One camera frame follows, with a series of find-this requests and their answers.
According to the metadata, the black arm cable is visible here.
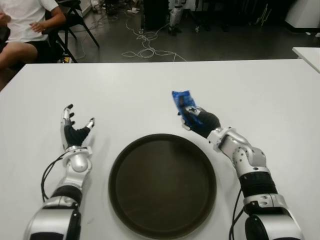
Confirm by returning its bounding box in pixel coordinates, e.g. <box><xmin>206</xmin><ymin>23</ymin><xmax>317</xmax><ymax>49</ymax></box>
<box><xmin>228</xmin><ymin>189</ymin><xmax>245</xmax><ymax>240</ymax></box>
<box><xmin>40</xmin><ymin>151</ymin><xmax>70</xmax><ymax>202</ymax></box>

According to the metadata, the black cabinet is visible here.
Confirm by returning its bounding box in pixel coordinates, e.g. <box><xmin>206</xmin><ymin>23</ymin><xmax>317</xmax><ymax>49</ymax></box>
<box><xmin>143</xmin><ymin>0</ymin><xmax>169</xmax><ymax>31</ymax></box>

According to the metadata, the black chair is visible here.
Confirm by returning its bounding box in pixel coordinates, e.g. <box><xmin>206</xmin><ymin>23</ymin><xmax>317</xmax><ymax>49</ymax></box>
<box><xmin>41</xmin><ymin>0</ymin><xmax>100</xmax><ymax>63</ymax></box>

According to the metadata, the white side table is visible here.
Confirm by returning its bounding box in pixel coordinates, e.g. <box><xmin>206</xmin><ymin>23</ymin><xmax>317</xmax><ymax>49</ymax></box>
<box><xmin>291</xmin><ymin>46</ymin><xmax>320</xmax><ymax>76</ymax></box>

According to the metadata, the silver humanoid robot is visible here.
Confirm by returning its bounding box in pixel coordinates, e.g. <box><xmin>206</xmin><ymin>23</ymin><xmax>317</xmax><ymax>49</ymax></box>
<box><xmin>167</xmin><ymin>0</ymin><xmax>186</xmax><ymax>35</ymax></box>

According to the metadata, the round dark brown tray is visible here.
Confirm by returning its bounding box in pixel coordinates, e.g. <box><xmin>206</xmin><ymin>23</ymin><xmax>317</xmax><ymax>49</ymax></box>
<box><xmin>108</xmin><ymin>133</ymin><xmax>218</xmax><ymax>240</ymax></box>

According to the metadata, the blue Oreo cookie pack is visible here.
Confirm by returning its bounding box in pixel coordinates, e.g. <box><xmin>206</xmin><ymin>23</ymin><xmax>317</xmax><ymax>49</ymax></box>
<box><xmin>171</xmin><ymin>90</ymin><xmax>203</xmax><ymax>126</ymax></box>

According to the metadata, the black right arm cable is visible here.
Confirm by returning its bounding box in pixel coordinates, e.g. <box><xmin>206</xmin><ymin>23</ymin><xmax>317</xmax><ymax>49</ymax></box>
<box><xmin>228</xmin><ymin>189</ymin><xmax>245</xmax><ymax>240</ymax></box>

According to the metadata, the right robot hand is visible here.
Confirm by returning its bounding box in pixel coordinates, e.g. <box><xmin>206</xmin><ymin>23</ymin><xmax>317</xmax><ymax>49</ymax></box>
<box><xmin>178</xmin><ymin>104</ymin><xmax>222</xmax><ymax>139</ymax></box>

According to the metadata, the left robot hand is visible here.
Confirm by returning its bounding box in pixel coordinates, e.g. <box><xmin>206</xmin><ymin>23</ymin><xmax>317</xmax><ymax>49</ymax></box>
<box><xmin>59</xmin><ymin>103</ymin><xmax>96</xmax><ymax>151</ymax></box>

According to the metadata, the white cabinet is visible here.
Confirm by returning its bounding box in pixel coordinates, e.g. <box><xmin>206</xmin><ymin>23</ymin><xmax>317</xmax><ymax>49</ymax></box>
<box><xmin>284</xmin><ymin>0</ymin><xmax>320</xmax><ymax>32</ymax></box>

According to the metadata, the white floor cable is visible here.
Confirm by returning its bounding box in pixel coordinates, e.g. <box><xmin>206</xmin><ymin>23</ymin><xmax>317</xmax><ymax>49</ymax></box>
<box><xmin>121</xmin><ymin>17</ymin><xmax>188</xmax><ymax>63</ymax></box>

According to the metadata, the seated person in white shirt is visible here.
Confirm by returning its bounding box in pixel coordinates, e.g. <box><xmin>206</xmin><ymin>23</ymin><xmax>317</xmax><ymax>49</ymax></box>
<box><xmin>0</xmin><ymin>0</ymin><xmax>67</xmax><ymax>91</ymax></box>

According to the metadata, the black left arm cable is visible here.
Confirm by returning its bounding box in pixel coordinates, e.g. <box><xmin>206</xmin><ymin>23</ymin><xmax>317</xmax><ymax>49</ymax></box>
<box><xmin>40</xmin><ymin>151</ymin><xmax>70</xmax><ymax>202</ymax></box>

